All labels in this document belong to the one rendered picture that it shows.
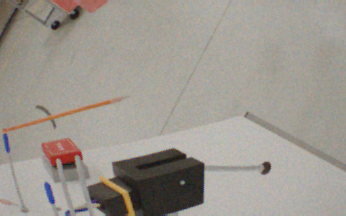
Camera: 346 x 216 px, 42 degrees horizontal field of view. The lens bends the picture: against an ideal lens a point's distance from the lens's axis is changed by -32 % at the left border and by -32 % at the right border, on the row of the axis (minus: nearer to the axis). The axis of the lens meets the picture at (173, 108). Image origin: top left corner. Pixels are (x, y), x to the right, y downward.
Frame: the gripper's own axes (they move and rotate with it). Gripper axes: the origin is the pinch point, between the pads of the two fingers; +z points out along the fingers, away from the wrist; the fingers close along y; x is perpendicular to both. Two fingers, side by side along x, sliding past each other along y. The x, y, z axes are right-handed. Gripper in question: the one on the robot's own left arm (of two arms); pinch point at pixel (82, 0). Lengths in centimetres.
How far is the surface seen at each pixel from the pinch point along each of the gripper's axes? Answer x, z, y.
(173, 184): -1.0, 16.1, 1.7
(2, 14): 101, 99, -809
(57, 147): -4.4, 19.2, -21.5
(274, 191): 9.1, 29.5, -2.2
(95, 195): -6.7, 14.0, -0.1
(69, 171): -5.1, 21.3, -18.9
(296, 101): 87, 104, -103
